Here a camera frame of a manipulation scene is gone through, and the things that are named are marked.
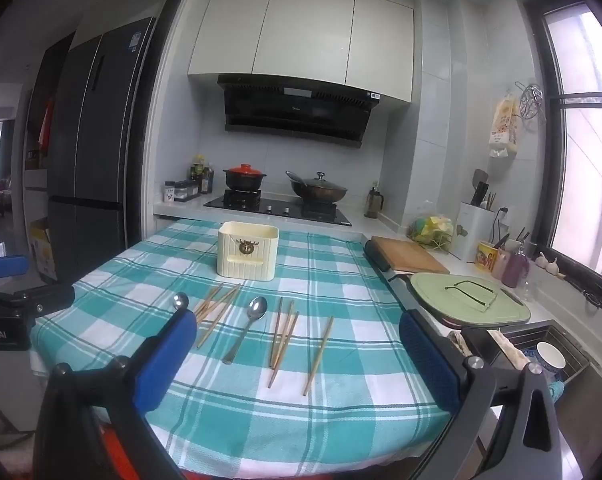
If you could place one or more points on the black spatula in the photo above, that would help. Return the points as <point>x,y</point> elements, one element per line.
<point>480,182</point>

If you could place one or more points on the dark framed window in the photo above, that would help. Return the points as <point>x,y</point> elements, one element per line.
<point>586,160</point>

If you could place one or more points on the garlic bulbs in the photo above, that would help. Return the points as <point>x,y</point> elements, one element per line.
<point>548,264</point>

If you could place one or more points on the plastic bag with produce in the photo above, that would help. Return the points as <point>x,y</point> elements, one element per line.
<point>431,230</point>

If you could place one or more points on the yellow cardboard box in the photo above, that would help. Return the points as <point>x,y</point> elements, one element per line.
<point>43,250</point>

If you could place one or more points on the stainless steel sink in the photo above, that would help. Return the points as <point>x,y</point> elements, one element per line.
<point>576,347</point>

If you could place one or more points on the silver metal spoon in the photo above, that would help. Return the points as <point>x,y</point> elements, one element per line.
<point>181,301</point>
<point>257,308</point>

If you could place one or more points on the black range hood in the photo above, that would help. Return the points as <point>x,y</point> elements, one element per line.
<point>291,110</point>

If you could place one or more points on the black gas cooktop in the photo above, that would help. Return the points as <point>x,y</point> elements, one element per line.
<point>281,208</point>

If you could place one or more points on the hanging printed food bag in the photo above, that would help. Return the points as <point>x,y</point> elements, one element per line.
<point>504,125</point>

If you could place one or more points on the white countertop utensil box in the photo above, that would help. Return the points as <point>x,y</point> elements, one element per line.
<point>473,232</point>

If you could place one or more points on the purple cup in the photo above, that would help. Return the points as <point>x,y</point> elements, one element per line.
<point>515,270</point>

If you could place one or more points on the red hanging cloth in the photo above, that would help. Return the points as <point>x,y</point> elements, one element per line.
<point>46,125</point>

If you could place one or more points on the green cutting board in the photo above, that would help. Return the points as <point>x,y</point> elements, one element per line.
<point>461,305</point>

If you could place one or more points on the wooden chopstick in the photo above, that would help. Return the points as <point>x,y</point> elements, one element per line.
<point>322,347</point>
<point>217,321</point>
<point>318,355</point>
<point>283,333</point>
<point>283,349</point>
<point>287,335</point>
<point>209,300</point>
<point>276,331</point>
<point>219,302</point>
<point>223,304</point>

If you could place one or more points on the dark grey refrigerator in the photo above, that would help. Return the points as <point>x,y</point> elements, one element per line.
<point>96,135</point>

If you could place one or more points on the cream utensil holder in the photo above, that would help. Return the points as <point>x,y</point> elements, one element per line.
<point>246,260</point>

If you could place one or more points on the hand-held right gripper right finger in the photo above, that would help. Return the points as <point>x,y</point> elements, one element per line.
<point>427,360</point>

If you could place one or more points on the white wall cabinets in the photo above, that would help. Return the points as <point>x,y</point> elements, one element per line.
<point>301,35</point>

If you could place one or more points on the white bowl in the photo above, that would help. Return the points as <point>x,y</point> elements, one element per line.
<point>551,356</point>

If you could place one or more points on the wooden cutting board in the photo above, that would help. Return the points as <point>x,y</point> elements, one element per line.
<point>406,255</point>

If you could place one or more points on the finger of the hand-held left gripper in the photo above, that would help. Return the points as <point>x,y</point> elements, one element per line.
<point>3,266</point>
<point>31,300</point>

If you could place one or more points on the yellow-capped sauce bottle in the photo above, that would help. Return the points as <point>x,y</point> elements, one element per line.
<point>197,167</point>

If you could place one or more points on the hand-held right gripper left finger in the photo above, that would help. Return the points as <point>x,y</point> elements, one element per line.
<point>167,355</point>

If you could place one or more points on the glass press pot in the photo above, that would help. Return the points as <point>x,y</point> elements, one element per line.
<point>373,204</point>

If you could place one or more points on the dark sauce bottle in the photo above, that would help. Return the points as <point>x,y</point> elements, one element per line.
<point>208,180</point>

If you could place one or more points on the teal plaid tablecloth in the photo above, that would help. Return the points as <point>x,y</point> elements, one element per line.
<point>281,420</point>

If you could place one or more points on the black-lidded spice jar rack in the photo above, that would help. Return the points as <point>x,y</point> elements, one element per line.
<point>187,190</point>

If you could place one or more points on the hanging metal steamer rack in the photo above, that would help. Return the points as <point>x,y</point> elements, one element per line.
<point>529,100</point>

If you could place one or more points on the yellow printed mug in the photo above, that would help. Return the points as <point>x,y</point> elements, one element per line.
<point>486,260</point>

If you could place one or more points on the black pot with red lid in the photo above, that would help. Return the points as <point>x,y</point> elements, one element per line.
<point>244,177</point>

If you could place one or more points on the wok with glass lid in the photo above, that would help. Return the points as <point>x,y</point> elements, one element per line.
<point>317,187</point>

